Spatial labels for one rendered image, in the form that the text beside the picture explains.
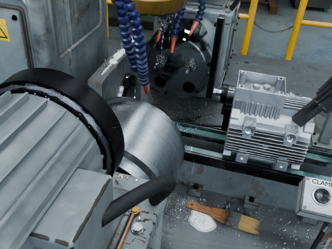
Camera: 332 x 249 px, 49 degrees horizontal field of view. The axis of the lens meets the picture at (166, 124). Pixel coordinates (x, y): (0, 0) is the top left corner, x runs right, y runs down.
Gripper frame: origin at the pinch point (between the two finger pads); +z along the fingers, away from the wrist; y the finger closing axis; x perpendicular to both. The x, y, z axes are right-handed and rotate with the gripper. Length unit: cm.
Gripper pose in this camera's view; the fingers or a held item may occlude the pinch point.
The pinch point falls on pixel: (307, 113)
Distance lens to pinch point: 91.7
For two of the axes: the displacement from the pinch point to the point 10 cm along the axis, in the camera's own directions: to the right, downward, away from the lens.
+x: 8.0, 5.8, 1.4
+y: -2.6, 5.5, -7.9
